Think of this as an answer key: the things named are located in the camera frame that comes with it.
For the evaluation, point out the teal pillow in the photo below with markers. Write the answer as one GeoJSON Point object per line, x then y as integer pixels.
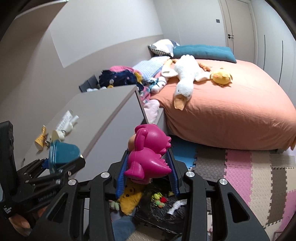
{"type": "Point", "coordinates": [203, 52]}

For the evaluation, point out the yellow plush bear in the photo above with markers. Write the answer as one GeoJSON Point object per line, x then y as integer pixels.
{"type": "Point", "coordinates": [130, 197]}

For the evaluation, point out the black wall sockets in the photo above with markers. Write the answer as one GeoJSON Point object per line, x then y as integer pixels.
{"type": "Point", "coordinates": [90, 82]}

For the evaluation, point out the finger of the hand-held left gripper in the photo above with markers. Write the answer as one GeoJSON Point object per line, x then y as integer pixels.
{"type": "Point", "coordinates": [69, 168]}
{"type": "Point", "coordinates": [34, 167]}

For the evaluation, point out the white door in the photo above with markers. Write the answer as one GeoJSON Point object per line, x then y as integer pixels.
{"type": "Point", "coordinates": [238, 27]}

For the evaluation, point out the navy patterned blanket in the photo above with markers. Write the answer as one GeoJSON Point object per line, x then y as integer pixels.
{"type": "Point", "coordinates": [118, 78]}

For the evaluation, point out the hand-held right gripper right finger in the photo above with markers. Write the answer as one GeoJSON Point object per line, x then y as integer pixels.
{"type": "Point", "coordinates": [172, 176]}

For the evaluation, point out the yellow chick plush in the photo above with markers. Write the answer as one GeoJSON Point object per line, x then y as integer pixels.
{"type": "Point", "coordinates": [222, 77]}

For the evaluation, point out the pink doll toy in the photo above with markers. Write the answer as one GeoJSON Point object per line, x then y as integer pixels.
{"type": "Point", "coordinates": [148, 153]}

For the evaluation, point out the white blue knitted cloth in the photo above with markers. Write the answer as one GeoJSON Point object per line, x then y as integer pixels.
{"type": "Point", "coordinates": [148, 66]}

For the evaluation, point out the checked pillow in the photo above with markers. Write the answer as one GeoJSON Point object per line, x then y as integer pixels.
{"type": "Point", "coordinates": [161, 46]}

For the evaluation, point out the white goose plush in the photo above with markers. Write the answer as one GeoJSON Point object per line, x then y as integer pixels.
{"type": "Point", "coordinates": [185, 74]}

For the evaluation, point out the small green plush toy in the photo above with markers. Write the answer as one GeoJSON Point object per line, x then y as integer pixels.
{"type": "Point", "coordinates": [114, 205]}

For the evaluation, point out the white black dog plush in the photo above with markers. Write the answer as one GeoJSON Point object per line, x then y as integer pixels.
{"type": "Point", "coordinates": [158, 83]}

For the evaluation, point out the bin with black bag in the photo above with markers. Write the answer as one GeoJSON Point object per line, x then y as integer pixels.
{"type": "Point", "coordinates": [150, 217]}

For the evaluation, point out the teal plastic cup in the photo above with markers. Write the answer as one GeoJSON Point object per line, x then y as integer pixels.
{"type": "Point", "coordinates": [64, 154]}

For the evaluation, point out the white plastic toy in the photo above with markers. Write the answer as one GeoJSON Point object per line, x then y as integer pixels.
{"type": "Point", "coordinates": [175, 207]}

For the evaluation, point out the person's left hand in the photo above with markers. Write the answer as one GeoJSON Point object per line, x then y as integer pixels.
{"type": "Point", "coordinates": [18, 222]}

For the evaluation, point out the pink cloth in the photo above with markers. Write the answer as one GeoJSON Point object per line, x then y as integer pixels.
{"type": "Point", "coordinates": [120, 68]}

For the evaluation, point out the white plush toy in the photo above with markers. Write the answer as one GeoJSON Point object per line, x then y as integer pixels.
{"type": "Point", "coordinates": [66, 129]}

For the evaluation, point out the bed with orange sheet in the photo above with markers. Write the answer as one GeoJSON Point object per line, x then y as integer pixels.
{"type": "Point", "coordinates": [231, 111]}

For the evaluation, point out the white blue carton box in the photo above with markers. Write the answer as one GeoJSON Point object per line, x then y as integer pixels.
{"type": "Point", "coordinates": [64, 120]}

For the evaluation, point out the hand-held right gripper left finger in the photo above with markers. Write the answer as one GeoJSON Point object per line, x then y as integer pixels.
{"type": "Point", "coordinates": [121, 178]}

